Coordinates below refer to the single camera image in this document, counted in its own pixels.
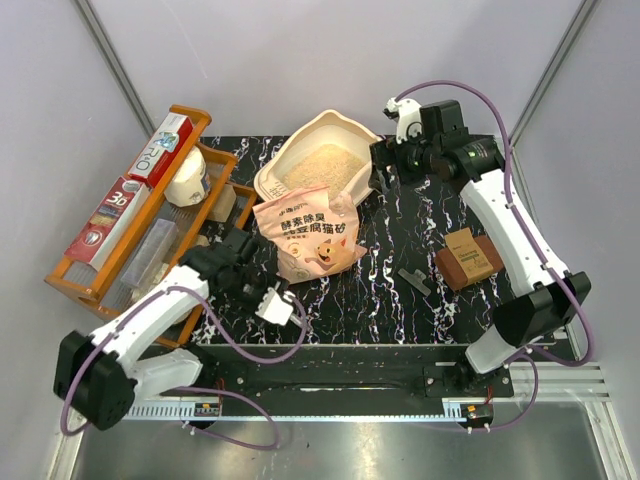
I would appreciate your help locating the pink cat litter bag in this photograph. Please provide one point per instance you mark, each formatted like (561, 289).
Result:
(315, 236)

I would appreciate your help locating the orange wooden shelf rack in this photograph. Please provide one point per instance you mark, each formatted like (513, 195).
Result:
(102, 291)

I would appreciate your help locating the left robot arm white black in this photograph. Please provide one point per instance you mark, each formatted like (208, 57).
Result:
(102, 374)

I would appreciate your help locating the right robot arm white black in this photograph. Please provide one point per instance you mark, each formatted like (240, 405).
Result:
(433, 140)

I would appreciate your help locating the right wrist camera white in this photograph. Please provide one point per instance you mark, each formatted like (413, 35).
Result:
(406, 114)

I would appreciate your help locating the grey bag clip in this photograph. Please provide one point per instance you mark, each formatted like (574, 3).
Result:
(416, 279)

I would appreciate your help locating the tan sponge block in rack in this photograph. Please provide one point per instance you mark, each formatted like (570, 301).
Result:
(222, 208)

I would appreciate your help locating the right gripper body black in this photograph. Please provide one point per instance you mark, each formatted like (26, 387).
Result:
(413, 158)

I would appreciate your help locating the clear plastic box in rack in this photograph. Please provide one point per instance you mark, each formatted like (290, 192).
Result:
(149, 257)

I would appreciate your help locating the red white RiO toothpaste box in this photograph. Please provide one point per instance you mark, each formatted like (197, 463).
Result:
(161, 149)

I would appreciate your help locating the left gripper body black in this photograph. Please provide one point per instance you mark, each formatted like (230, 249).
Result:
(249, 290)

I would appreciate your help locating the red 3D toothpaste box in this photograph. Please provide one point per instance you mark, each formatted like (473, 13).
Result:
(105, 227)

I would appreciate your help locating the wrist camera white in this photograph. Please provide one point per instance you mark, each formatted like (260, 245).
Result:
(406, 114)
(278, 309)

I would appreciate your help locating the cream plastic litter box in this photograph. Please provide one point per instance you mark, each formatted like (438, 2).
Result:
(331, 149)

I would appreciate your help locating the grey metal scoop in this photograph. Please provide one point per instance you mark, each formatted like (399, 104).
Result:
(302, 322)

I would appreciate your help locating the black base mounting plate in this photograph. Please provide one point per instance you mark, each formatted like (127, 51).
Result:
(425, 370)

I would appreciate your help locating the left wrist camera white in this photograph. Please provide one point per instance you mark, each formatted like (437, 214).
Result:
(278, 309)

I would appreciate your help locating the white plastic bottle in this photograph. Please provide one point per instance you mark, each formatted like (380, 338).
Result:
(191, 183)

